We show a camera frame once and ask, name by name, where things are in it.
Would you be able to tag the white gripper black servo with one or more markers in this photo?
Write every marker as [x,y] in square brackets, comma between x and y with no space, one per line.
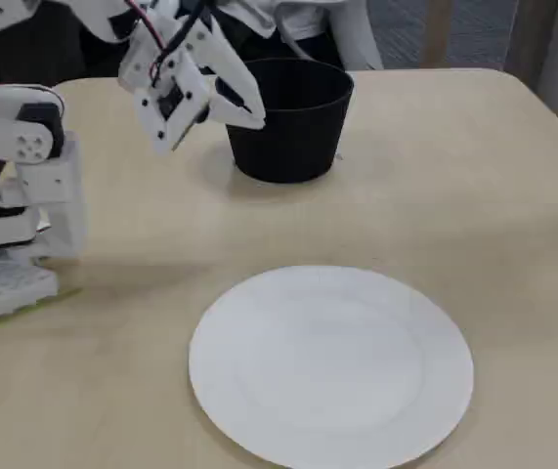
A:
[199,54]

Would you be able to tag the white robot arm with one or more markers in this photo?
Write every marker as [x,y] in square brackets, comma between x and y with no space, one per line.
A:
[44,185]

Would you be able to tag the black pot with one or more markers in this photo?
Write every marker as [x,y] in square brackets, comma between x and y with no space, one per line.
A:
[298,146]

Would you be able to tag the white round plate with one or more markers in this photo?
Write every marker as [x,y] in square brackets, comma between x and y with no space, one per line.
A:
[332,366]

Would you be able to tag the white chair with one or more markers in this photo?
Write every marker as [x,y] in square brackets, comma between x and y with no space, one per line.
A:
[366,34]

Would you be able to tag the white controller board holder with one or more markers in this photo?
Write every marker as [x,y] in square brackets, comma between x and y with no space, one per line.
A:
[10,288]

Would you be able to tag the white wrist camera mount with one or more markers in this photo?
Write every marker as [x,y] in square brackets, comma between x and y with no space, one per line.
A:
[171,122]

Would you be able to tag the wooden frame partition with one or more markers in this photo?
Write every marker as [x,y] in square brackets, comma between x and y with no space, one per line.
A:
[435,34]

